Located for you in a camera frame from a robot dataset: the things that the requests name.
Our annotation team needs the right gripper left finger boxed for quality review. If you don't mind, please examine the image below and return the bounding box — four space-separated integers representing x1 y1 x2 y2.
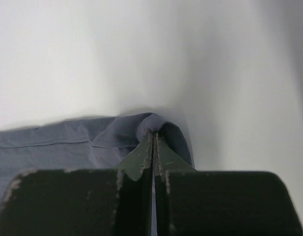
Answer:
0 132 153 236

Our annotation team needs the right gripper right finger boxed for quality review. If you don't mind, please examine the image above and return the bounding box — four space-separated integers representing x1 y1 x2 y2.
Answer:
153 133 303 236

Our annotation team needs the blue-grey tank top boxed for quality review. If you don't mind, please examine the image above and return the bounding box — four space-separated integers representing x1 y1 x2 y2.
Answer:
0 113 192 201

